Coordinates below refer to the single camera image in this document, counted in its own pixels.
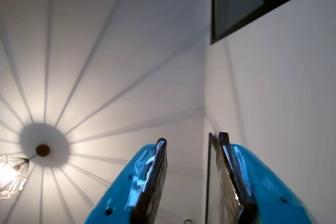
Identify brown round ceiling rose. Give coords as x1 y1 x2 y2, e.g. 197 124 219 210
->
35 144 51 158

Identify dark framed window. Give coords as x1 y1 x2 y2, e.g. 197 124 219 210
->
209 0 336 45

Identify black framed wall picture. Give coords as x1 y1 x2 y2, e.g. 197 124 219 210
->
205 132 237 224

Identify glass pendant lamp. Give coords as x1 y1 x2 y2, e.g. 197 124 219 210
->
0 154 30 200

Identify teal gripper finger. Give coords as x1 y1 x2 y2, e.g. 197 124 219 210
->
216 132 316 224
83 137 168 224

